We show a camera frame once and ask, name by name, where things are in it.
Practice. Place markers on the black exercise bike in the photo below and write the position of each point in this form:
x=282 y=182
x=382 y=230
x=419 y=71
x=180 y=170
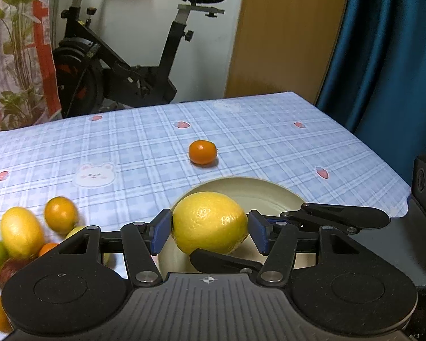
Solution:
x=135 y=78

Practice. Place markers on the large yellow lemon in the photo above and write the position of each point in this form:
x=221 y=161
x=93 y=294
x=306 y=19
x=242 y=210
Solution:
x=206 y=220

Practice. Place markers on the yellow-green apple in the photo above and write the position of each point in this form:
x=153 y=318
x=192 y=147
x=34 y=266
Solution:
x=74 y=232

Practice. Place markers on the cream round plate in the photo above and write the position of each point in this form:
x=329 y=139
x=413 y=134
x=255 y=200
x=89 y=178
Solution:
x=255 y=193

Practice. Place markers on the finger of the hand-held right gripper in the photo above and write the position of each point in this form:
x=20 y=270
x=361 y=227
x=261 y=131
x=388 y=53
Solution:
x=216 y=260
x=358 y=216

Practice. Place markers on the red apple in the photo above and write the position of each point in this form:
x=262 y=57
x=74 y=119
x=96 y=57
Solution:
x=12 y=271

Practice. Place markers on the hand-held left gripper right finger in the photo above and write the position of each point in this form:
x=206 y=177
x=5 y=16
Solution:
x=257 y=232

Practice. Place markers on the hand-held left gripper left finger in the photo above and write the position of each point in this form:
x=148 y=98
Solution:
x=161 y=232

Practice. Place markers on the orange tangerine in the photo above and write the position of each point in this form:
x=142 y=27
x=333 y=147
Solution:
x=48 y=249

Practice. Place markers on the blue plaid tablecloth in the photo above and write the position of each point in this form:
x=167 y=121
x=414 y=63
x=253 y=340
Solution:
x=269 y=142

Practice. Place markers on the greenish orange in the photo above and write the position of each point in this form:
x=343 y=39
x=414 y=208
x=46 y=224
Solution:
x=61 y=216

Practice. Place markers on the wooden door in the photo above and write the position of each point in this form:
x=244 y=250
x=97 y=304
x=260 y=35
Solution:
x=287 y=35

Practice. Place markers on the printed room backdrop cloth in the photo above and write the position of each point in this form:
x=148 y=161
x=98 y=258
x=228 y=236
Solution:
x=7 y=60

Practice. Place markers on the blue curtain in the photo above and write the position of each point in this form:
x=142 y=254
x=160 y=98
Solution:
x=383 y=60

